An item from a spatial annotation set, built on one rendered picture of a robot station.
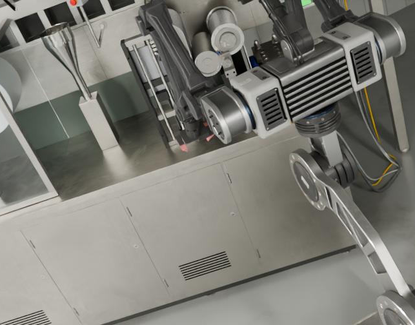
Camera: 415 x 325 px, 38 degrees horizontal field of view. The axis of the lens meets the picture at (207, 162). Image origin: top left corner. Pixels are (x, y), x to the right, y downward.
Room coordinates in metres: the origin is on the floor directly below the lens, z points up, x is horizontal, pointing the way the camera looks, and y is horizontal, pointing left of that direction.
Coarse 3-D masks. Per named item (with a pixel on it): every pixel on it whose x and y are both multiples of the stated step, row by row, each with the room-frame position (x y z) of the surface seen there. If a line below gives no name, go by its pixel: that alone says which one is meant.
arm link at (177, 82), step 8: (136, 16) 1.97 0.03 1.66; (168, 16) 1.96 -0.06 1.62; (144, 24) 1.95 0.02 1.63; (144, 32) 1.95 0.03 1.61; (152, 32) 1.94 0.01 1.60; (160, 40) 1.95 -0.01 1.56; (160, 48) 1.95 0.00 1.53; (160, 56) 1.98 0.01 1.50; (168, 56) 1.95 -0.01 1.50; (168, 64) 1.96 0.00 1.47; (168, 72) 1.96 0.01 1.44; (176, 72) 1.96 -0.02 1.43; (176, 80) 1.96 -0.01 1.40; (184, 80) 1.97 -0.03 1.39; (176, 88) 1.96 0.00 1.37; (184, 88) 1.96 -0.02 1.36; (176, 96) 1.97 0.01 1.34; (176, 104) 2.00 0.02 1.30; (184, 104) 1.96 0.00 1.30; (184, 112) 1.96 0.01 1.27; (184, 120) 1.97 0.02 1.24
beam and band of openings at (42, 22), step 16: (32, 0) 2.96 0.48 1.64; (48, 0) 2.95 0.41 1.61; (64, 0) 2.94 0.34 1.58; (96, 0) 3.00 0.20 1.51; (112, 0) 2.99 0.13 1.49; (128, 0) 2.98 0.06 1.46; (0, 16) 2.98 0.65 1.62; (16, 16) 2.97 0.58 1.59; (32, 16) 3.04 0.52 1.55; (48, 16) 2.99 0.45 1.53; (64, 16) 3.02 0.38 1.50; (80, 16) 2.94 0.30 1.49; (96, 16) 2.95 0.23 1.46; (16, 32) 2.98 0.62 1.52; (32, 32) 3.04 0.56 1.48
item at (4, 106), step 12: (0, 24) 2.91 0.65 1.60; (0, 36) 2.77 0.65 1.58; (0, 96) 2.42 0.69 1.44; (0, 108) 2.42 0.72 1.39; (12, 120) 2.42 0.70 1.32; (24, 132) 2.45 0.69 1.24; (24, 144) 2.42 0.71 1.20; (36, 156) 2.43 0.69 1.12; (36, 168) 2.42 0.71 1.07; (48, 180) 2.42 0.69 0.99; (48, 192) 2.43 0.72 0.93; (12, 204) 2.45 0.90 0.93; (24, 204) 2.44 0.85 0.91
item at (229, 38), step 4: (224, 32) 2.53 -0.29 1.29; (228, 32) 2.52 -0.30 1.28; (220, 36) 2.53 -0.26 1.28; (224, 36) 2.52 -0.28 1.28; (228, 36) 2.51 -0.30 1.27; (232, 36) 2.51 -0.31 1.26; (220, 40) 2.52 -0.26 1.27; (224, 40) 2.52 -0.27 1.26; (228, 40) 2.51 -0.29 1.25; (232, 40) 2.51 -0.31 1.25; (236, 40) 2.51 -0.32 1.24; (228, 44) 2.51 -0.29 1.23; (232, 44) 2.51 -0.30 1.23; (228, 48) 2.52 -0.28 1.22
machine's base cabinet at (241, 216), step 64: (128, 192) 2.35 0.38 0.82; (192, 192) 2.32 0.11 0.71; (256, 192) 2.28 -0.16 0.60; (0, 256) 2.43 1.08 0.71; (64, 256) 2.40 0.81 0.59; (128, 256) 2.36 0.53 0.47; (192, 256) 2.33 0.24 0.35; (256, 256) 2.30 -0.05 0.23; (320, 256) 2.30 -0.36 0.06; (0, 320) 2.45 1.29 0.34; (64, 320) 2.42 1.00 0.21
